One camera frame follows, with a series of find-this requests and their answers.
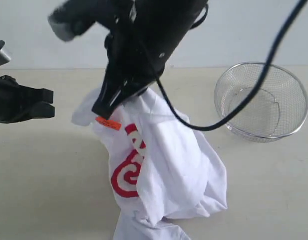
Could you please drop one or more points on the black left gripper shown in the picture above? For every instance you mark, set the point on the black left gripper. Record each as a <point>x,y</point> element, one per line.
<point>14,102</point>

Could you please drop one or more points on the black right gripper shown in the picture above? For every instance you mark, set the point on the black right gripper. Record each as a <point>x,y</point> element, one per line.
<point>128,73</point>

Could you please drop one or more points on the white t-shirt red print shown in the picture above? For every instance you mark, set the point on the white t-shirt red print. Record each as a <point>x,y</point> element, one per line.
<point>159,169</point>

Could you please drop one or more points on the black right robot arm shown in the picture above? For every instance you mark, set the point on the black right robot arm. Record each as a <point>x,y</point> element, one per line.
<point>174,18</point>

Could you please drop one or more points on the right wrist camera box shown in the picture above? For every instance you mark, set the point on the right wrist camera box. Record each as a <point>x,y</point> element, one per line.
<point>74,17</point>

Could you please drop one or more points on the metal wire mesh basket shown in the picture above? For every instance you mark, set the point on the metal wire mesh basket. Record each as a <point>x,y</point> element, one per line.
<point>278,110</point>

